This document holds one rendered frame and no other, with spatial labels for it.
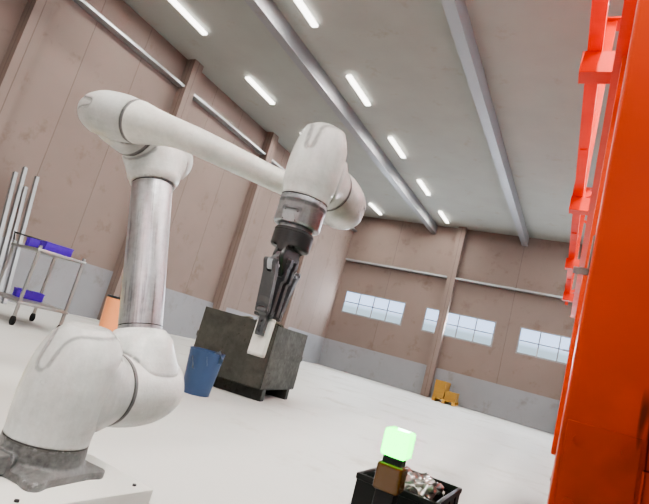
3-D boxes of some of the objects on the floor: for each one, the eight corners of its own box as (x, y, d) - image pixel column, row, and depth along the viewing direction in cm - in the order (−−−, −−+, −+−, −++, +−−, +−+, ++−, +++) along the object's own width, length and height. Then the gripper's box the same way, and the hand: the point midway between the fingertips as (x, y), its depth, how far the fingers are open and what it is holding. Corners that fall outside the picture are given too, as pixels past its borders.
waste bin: (223, 400, 494) (237, 354, 501) (199, 399, 461) (214, 350, 469) (193, 389, 511) (206, 345, 519) (168, 387, 479) (183, 340, 487)
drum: (104, 349, 634) (121, 297, 645) (83, 341, 654) (100, 291, 665) (130, 352, 671) (146, 304, 682) (109, 345, 691) (125, 298, 702)
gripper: (289, 236, 102) (252, 352, 98) (263, 214, 90) (220, 346, 86) (324, 243, 99) (287, 364, 95) (301, 222, 87) (258, 359, 83)
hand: (261, 336), depth 91 cm, fingers closed
